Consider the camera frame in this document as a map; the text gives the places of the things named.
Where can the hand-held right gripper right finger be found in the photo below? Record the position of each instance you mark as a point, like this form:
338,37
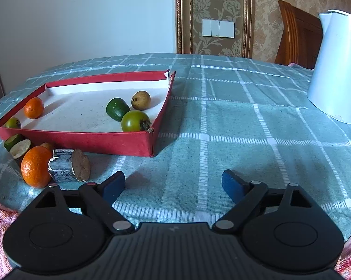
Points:
232,185

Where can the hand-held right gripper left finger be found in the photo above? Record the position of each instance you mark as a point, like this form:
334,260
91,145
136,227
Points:
114,186

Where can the green persimmon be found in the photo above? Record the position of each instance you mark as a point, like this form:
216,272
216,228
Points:
13,123
134,121

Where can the brown longan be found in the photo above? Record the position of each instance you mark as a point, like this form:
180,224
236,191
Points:
141,100
47,146

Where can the green avocado half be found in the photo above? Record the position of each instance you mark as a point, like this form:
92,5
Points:
12,141
118,108

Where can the orange mandarin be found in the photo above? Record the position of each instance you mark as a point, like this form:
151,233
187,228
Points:
33,108
35,166

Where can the red cardboard box tray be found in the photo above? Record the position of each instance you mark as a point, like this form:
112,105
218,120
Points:
76,110

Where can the teal checked bedsheet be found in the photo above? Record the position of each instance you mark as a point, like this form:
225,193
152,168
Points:
236,122

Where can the pink floral blanket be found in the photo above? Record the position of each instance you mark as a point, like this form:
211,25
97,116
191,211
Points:
0,233

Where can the white electric kettle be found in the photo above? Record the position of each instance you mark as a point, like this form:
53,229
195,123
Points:
336,78

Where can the gold framed wallpaper panel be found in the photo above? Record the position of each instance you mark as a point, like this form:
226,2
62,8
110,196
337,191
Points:
219,0

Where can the white wall switch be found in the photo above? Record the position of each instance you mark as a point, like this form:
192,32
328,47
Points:
218,28

